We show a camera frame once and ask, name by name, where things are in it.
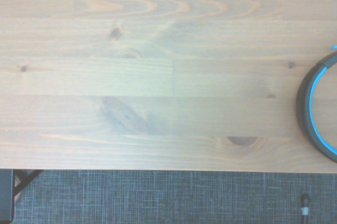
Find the black headphone with blue trim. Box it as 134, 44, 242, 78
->
295, 45, 337, 163

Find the black cable with white band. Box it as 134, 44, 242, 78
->
300, 193, 311, 224

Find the black metal table leg frame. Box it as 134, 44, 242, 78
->
0, 169, 44, 224

